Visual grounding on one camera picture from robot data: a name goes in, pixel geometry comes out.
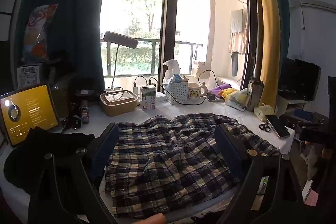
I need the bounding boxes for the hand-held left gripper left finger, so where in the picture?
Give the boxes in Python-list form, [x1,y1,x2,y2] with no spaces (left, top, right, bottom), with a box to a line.
[28,123,120,224]

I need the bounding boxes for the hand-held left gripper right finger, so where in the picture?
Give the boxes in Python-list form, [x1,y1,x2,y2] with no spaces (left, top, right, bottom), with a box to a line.
[214,124,313,224]

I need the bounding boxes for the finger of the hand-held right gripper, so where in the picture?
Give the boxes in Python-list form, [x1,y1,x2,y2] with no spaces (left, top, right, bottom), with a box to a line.
[299,127,336,149]

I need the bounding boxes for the plaid pants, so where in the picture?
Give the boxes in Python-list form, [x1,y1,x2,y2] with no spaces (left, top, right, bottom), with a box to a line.
[104,113,281,220]

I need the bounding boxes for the smartphone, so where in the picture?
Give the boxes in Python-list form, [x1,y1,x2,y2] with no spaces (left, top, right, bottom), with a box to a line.
[266,114,291,139]

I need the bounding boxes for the small dark bottle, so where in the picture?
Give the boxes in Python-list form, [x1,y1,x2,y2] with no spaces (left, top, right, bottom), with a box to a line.
[81,99,90,124]

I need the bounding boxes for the beige lunch box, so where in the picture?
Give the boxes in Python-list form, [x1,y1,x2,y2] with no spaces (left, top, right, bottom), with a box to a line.
[99,90,138,117]

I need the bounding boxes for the white plastic bag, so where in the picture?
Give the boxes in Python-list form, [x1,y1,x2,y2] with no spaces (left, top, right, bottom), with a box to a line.
[224,88,251,111]

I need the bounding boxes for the yellow plastic bag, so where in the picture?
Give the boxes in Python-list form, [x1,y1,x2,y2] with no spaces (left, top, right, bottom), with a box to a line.
[218,88,238,102]

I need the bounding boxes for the purple cloth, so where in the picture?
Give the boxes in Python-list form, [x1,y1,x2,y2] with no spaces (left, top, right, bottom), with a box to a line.
[210,84,234,98]

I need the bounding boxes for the steel thermos tumbler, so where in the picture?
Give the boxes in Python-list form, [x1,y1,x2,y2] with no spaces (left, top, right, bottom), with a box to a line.
[246,77,264,112]

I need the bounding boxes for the white milk carton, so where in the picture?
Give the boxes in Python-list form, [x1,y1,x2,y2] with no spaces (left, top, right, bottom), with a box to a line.
[140,85,157,111]

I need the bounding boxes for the white mug with yellow print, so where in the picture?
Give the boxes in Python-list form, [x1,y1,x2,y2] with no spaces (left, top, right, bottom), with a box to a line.
[187,82,208,101]

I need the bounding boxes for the white plastic basket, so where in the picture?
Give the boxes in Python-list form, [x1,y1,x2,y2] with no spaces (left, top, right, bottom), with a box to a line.
[163,81,190,104]

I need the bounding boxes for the black cloth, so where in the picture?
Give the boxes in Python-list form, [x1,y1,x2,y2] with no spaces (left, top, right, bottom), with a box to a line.
[4,126,95,197]

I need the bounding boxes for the tablet with yellow screen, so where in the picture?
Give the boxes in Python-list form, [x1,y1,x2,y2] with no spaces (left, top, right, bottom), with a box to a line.
[0,84,60,148]

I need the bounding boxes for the white box with bear print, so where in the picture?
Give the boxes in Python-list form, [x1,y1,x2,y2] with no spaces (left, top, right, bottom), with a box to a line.
[16,64,40,88]

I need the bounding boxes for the gooseneck desk lamp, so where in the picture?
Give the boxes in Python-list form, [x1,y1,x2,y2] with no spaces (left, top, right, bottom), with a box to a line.
[103,31,139,94]

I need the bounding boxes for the balcony railing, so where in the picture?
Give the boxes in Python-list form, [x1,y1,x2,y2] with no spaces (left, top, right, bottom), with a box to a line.
[100,39,197,76]

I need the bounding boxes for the yellow curtain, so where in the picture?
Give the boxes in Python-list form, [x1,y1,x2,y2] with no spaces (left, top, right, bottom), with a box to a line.
[248,0,280,106]

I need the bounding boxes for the hanging clothes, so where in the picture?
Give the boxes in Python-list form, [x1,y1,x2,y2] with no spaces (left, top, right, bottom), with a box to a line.
[228,8,249,77]

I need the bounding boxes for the colourful printed bag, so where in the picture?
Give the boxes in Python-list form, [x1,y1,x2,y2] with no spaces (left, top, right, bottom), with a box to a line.
[21,4,59,63]

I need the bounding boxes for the teal curtain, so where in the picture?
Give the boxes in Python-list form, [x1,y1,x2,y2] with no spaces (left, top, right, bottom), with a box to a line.
[12,0,111,98]

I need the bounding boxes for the black earphone cable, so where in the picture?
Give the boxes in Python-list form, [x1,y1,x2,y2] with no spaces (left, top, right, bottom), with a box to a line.
[61,114,82,133]

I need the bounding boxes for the black power cable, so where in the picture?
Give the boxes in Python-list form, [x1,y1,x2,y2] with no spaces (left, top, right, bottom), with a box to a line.
[134,70,219,105]

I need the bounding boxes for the white wall air conditioner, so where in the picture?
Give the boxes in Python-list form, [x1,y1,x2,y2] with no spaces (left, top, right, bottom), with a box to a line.
[296,0,336,9]

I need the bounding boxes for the dark window frame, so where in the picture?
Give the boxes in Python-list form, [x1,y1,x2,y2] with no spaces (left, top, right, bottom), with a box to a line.
[157,0,181,83]

